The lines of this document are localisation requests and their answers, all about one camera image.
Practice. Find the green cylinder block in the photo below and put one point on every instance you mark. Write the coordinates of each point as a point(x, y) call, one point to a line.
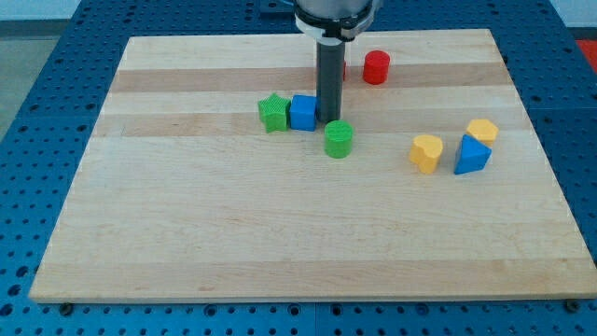
point(338, 139)

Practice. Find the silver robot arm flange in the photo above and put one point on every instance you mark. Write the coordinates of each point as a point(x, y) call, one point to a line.
point(332, 22)

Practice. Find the blue cube block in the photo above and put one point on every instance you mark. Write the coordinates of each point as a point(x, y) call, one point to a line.
point(302, 113)

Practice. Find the green star block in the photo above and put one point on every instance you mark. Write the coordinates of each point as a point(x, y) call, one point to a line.
point(273, 113)

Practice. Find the wooden board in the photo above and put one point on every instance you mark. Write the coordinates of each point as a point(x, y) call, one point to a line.
point(182, 196)

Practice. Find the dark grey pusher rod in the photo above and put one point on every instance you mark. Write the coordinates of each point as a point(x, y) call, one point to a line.
point(329, 71)

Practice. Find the red cylinder block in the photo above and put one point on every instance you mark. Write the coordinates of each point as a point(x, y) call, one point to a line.
point(376, 67)

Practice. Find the yellow heart block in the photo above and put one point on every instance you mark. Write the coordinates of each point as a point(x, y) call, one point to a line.
point(425, 152)

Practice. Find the blue triangle block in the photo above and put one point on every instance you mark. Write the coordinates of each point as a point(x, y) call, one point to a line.
point(471, 155)

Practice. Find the yellow hexagon block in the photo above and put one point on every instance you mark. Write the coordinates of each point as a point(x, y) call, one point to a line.
point(483, 130)

